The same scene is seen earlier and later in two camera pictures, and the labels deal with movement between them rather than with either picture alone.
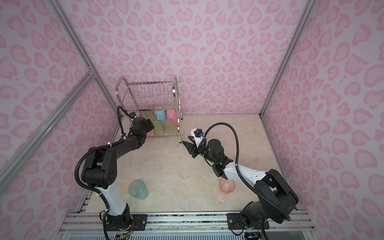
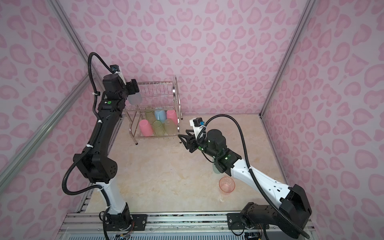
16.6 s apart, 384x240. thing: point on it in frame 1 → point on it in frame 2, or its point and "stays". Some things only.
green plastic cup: x=150 y=115 stays
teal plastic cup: x=137 y=188 → x=135 y=99
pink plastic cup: x=171 y=114 stays
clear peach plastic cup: x=227 y=186 stays
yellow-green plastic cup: x=170 y=127 stays
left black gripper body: x=148 y=127 → x=131 y=88
